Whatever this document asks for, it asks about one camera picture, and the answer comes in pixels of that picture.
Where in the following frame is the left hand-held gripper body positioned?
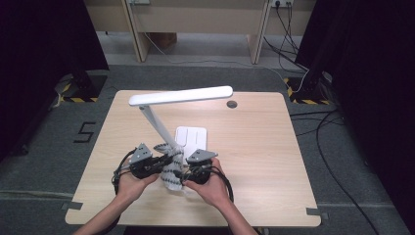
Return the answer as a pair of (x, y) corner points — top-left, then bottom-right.
(129, 142), (162, 180)

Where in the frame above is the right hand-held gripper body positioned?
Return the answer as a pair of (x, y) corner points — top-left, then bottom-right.
(186, 149), (219, 185)

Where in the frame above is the white black-patterned cloth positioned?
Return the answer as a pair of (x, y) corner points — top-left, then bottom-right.
(153, 142), (187, 194)

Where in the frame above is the white desk lamp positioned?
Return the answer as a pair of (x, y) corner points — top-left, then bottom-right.
(128, 85), (234, 165)

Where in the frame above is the person's right hand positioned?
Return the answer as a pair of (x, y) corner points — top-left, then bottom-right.
(182, 158), (230, 210)

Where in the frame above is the person's left hand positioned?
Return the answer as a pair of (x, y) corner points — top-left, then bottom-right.
(115, 167), (161, 205)

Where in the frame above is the grey tape piece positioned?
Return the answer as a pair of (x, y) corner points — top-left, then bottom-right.
(61, 201), (84, 212)
(305, 207), (330, 220)

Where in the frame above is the black stand base, striped tape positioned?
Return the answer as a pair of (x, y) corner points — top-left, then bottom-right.
(283, 71), (334, 106)
(53, 70), (109, 104)

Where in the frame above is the beige wooden desk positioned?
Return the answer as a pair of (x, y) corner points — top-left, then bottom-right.
(81, 0), (316, 65)

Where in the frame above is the black curtain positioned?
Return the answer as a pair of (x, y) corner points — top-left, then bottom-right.
(295, 0), (415, 226)
(0, 0), (109, 161)

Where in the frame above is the left hand-held gripper black cable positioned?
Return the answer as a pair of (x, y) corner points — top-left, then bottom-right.
(112, 149), (136, 196)

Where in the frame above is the hand-held gripper black cable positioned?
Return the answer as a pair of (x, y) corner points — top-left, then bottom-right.
(208, 165), (235, 204)
(112, 149), (136, 196)

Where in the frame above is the right hand-held gripper black cable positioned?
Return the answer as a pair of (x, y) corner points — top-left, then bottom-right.
(208, 165), (235, 204)

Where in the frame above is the thin white cable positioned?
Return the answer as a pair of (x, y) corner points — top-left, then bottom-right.
(143, 32), (309, 94)

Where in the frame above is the long black floor cable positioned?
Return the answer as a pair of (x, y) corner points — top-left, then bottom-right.
(314, 109), (381, 235)

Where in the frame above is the thick black cable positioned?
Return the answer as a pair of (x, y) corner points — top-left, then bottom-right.
(262, 35), (309, 71)

